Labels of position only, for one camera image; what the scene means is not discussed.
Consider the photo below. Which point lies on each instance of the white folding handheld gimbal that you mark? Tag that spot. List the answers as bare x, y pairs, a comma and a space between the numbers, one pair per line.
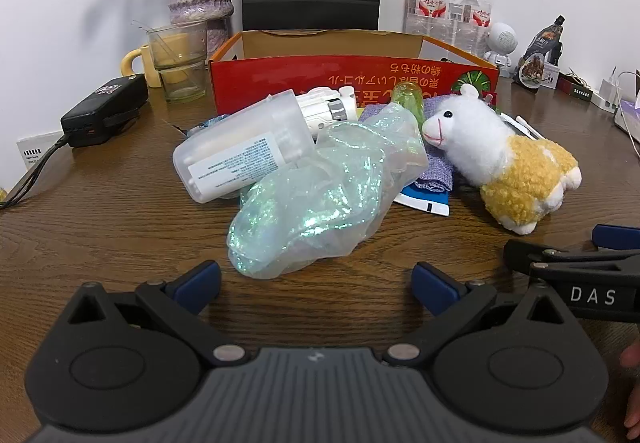
325, 108

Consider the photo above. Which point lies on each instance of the small black gadget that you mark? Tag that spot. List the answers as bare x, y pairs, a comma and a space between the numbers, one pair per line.
557, 52

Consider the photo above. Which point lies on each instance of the translucent cylindrical plastic container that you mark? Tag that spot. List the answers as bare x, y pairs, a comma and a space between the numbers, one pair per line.
235, 148

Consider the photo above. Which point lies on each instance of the blue toothpaste tube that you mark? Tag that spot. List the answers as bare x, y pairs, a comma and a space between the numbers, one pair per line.
425, 201

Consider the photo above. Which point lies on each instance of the dark spouted sauce pouch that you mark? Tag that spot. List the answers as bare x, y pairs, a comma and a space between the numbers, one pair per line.
537, 53

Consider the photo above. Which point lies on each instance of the white and yellow alpaca plush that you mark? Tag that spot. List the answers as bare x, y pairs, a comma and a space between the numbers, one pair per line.
525, 173

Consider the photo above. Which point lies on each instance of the dark red box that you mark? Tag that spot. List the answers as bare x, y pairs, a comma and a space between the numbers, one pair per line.
575, 87

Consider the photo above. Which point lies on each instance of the blue and white packet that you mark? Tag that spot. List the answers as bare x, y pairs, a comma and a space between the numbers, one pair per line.
205, 124

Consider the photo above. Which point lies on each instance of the clear glass cup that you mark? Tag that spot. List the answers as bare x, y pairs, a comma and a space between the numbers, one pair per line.
194, 83

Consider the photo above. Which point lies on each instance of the white paper card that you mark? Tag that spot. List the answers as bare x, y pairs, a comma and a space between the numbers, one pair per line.
37, 149

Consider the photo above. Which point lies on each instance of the purple cloth pouch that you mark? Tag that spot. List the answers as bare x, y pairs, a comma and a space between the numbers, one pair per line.
435, 179

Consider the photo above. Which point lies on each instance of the white robot figure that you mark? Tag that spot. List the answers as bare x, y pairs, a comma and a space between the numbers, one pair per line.
502, 40

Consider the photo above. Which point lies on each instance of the person's right hand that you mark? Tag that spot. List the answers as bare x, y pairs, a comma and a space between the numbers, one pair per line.
634, 357

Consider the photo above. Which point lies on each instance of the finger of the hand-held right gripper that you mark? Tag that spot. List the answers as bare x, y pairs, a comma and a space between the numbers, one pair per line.
617, 237
525, 255

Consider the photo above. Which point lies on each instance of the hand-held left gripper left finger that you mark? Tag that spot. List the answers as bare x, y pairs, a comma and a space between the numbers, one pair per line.
200, 282

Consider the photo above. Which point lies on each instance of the iridescent plastic bag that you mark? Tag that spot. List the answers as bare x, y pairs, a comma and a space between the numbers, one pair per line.
310, 213

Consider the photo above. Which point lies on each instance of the red cardboard box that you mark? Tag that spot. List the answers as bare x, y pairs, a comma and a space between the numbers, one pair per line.
350, 68

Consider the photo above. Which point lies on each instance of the wooden desktop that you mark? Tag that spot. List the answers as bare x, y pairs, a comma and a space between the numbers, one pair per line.
125, 233

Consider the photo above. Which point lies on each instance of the white plug charger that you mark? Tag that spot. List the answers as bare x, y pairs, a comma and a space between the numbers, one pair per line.
607, 93

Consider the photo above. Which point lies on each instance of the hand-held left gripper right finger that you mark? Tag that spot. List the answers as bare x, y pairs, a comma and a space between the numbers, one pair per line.
432, 286

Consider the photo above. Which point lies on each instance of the small white box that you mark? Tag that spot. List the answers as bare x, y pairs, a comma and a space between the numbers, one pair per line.
551, 73

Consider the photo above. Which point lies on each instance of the yellow mug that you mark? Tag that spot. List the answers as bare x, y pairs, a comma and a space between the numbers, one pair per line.
143, 59

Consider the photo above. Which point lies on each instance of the black power adapter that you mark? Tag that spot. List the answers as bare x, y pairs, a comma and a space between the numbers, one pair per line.
105, 108

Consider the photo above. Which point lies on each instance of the purple tissue pack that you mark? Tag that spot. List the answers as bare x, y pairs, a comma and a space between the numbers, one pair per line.
629, 119

